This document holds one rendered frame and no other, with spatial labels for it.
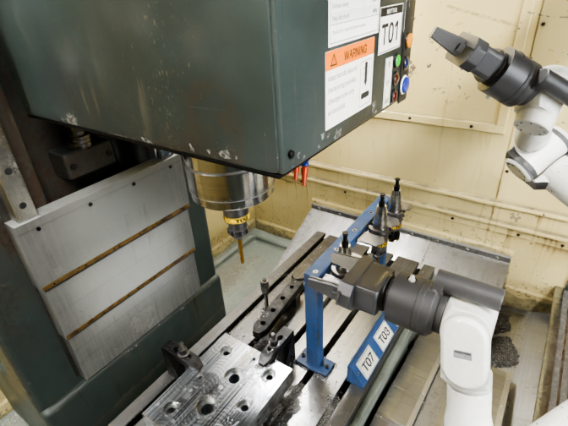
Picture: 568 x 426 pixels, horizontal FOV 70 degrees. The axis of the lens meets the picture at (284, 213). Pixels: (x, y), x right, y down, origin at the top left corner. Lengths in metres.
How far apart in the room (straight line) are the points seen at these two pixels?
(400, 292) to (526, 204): 1.06
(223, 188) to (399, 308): 0.34
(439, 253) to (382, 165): 0.43
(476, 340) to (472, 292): 0.07
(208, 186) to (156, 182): 0.53
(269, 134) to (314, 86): 0.09
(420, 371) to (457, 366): 0.77
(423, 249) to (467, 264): 0.18
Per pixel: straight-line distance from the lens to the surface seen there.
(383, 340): 1.25
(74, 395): 1.37
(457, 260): 1.78
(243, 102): 0.51
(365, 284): 0.69
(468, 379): 0.68
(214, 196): 0.69
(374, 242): 1.12
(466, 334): 0.65
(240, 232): 0.79
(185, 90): 0.58
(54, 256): 1.09
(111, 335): 1.31
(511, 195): 1.66
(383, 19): 0.73
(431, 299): 0.66
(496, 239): 1.76
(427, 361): 1.48
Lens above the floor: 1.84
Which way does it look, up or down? 30 degrees down
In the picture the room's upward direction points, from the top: 3 degrees counter-clockwise
